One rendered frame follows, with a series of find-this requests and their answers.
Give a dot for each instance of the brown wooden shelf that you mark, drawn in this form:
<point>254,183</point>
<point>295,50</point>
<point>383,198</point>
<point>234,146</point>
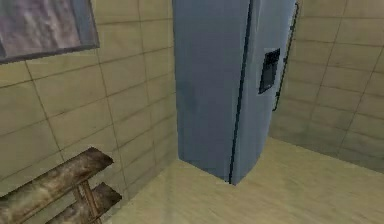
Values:
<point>50,186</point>

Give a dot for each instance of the blue-grey fridge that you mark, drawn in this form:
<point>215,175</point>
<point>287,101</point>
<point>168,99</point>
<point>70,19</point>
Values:
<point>210,83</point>

